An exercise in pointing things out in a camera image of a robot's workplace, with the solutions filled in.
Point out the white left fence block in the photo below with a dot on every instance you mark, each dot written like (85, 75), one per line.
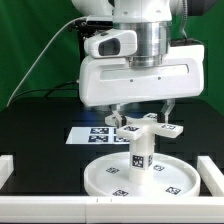
(6, 168)

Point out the white right fence rail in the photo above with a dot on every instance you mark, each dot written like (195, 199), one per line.
(211, 176)

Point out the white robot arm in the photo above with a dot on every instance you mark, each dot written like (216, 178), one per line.
(136, 60)

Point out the white marker sheet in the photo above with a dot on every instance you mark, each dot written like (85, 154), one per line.
(94, 135)

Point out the white round table top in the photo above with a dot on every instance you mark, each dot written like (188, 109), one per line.
(112, 175)

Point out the white fence rail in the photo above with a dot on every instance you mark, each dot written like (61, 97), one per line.
(211, 176)
(92, 210)

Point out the white front fence rail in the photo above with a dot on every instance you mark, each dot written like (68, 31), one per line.
(92, 210)

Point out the white cross-shaped table base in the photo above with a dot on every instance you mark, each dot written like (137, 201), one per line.
(135, 128)

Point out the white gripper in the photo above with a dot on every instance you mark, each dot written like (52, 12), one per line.
(112, 81)

